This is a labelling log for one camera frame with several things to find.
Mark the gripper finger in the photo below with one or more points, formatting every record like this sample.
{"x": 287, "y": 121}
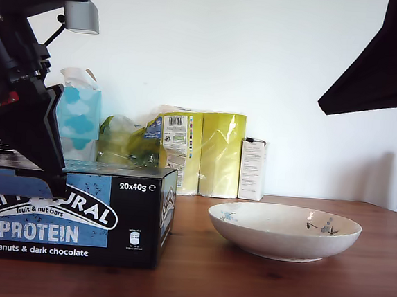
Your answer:
{"x": 393, "y": 68}
{"x": 29, "y": 130}

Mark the black snack bar carton box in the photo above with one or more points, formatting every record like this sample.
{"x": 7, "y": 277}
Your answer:
{"x": 72, "y": 235}

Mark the blue cloud print tissue box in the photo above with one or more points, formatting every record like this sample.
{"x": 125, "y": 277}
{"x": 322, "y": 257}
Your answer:
{"x": 79, "y": 117}

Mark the small white printed carton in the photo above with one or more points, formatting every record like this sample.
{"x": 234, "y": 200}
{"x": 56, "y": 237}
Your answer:
{"x": 252, "y": 170}

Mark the white tissue sheet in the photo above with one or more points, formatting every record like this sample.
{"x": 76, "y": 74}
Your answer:
{"x": 74, "y": 76}

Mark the crumpled green plastic bag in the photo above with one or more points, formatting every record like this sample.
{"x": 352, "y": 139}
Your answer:
{"x": 122, "y": 142}

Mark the yellow paper towel pack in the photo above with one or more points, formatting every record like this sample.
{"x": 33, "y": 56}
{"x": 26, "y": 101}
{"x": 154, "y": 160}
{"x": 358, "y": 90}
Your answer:
{"x": 215, "y": 153}

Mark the white floral ceramic bowl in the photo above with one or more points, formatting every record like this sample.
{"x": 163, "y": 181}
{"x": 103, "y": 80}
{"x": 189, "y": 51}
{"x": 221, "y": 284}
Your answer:
{"x": 280, "y": 242}

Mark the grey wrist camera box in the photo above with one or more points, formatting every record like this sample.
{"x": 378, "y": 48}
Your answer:
{"x": 81, "y": 16}

